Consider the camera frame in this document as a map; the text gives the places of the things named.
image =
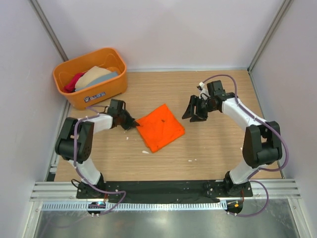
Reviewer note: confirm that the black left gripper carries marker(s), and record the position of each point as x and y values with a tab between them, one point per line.
131	121

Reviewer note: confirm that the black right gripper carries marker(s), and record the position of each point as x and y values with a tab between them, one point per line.
190	112

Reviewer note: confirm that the orange t shirt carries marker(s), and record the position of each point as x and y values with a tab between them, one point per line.
159	128

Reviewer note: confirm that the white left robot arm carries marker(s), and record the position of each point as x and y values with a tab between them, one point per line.
74	143

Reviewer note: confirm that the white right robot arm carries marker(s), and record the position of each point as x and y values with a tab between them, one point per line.
262	145

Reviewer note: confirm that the blue grey folded shirt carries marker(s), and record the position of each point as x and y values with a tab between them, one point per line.
88	82

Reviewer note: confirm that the beige folded shirt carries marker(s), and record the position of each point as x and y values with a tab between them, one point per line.
95	72

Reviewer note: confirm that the orange plastic bin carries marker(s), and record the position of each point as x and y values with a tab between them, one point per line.
107	58

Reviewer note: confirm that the red crumpled shirt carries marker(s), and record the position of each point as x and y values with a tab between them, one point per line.
70	87

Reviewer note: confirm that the white slotted cable duct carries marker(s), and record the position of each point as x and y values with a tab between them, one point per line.
99	206

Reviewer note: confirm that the aluminium frame rail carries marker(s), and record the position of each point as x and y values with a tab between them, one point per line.
50	191

